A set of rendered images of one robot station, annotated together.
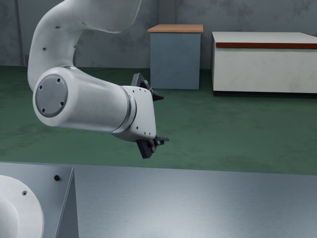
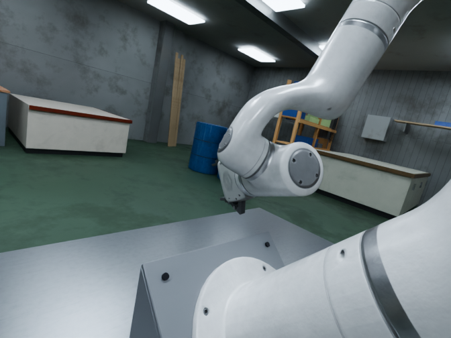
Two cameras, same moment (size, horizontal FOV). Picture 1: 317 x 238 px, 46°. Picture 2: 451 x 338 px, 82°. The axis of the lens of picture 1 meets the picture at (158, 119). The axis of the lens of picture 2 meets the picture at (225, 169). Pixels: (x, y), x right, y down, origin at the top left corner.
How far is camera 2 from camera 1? 0.65 m
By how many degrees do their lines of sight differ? 53
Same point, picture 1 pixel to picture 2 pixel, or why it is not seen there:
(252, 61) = (65, 125)
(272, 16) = (69, 91)
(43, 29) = (284, 104)
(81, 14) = (336, 102)
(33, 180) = (254, 253)
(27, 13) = not seen: outside the picture
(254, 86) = (66, 145)
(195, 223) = not seen: hidden behind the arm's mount
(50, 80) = (303, 154)
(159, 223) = not seen: hidden behind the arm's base
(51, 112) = (308, 183)
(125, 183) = (178, 241)
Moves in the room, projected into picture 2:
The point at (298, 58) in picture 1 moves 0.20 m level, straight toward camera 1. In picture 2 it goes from (103, 127) to (104, 128)
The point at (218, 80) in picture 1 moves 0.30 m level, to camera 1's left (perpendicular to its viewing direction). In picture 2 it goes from (31, 139) to (6, 137)
